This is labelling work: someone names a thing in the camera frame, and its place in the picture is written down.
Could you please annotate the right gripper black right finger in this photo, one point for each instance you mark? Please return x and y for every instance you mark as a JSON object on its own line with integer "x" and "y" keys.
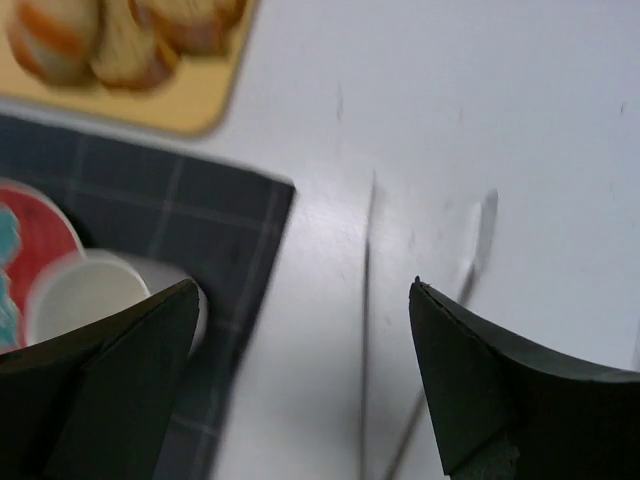
{"x": 505, "y": 407}

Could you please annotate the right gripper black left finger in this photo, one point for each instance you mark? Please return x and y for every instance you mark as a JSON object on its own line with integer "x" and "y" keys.
{"x": 95, "y": 403}

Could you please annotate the brown sliced bread piece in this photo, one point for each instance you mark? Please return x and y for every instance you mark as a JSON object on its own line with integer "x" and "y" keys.
{"x": 192, "y": 27}

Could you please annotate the white ceramic mug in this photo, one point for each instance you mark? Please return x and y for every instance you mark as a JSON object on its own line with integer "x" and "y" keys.
{"x": 81, "y": 288}

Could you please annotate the red plate with teal flower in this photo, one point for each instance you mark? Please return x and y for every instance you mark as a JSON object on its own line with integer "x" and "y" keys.
{"x": 34, "y": 233}

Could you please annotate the dark grey checked placemat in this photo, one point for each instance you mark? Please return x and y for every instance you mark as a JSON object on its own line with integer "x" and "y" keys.
{"x": 220, "y": 224}

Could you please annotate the yellow plastic tray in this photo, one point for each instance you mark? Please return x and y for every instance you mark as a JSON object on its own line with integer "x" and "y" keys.
{"x": 191, "y": 104}

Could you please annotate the orange glazed donut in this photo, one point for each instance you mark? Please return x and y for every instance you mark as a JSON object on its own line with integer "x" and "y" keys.
{"x": 54, "y": 41}

